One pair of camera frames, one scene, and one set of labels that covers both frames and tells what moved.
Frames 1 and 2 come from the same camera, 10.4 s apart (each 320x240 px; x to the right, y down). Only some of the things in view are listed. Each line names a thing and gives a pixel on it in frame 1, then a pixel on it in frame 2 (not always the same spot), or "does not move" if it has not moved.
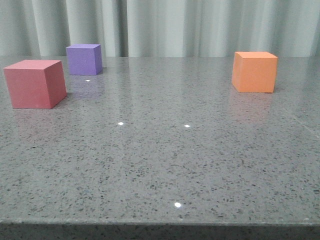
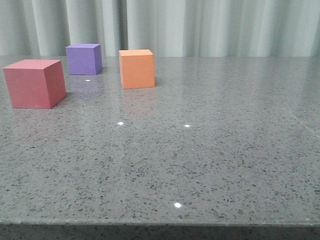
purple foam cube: x=84 y=59 does not move
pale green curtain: x=160 y=28 does not move
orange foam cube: x=254 y=72 → x=137 y=67
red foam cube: x=36 y=84 does not move
